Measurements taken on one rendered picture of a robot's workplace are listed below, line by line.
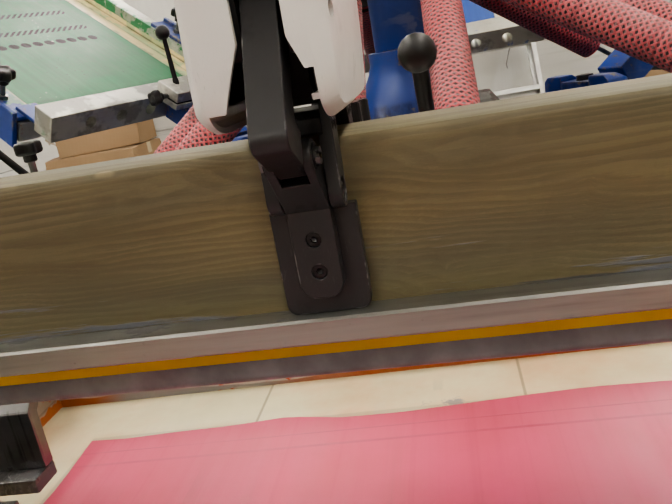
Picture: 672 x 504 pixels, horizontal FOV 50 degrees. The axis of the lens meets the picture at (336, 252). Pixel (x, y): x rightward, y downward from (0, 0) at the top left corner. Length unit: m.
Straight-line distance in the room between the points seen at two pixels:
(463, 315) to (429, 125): 0.07
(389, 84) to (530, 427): 0.74
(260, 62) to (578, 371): 0.31
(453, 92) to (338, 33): 0.55
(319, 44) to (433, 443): 0.25
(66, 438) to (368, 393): 0.20
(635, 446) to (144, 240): 0.26
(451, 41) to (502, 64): 3.59
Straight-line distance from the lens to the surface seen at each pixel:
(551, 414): 0.42
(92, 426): 0.52
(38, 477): 0.42
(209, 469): 0.43
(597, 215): 0.27
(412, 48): 0.51
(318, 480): 0.39
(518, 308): 0.26
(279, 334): 0.27
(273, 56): 0.22
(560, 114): 0.26
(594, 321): 0.29
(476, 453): 0.39
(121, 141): 4.42
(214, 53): 0.23
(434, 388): 0.46
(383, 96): 1.08
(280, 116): 0.21
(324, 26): 0.22
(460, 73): 0.81
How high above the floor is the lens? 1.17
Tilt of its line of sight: 16 degrees down
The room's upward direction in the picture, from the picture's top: 11 degrees counter-clockwise
